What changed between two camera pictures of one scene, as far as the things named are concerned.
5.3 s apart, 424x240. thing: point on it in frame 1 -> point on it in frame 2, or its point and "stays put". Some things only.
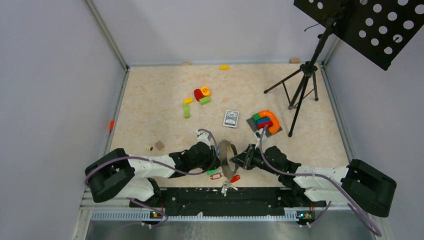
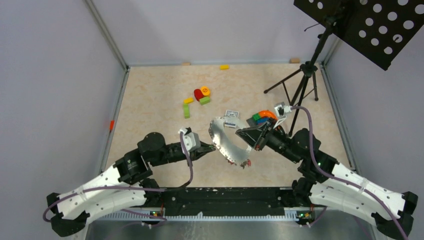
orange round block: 205,90 stays put
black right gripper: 244,159 -> 255,136
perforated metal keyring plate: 223,147 -> 236,153
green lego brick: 256,117 stays put
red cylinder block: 198,94 stays put
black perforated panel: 379,29 stays put
